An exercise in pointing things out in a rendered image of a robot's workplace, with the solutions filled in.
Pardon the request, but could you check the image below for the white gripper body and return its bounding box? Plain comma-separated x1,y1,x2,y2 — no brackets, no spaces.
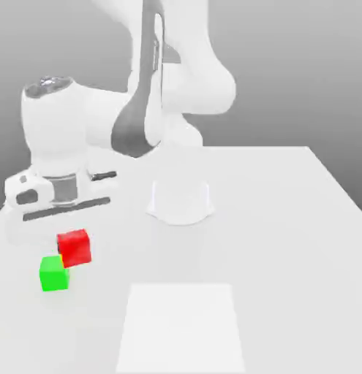
5,196,112,245

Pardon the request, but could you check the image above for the small red cube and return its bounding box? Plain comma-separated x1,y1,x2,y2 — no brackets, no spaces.
56,228,93,269

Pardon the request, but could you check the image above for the small green cube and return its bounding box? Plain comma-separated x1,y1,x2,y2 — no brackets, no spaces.
39,254,70,292

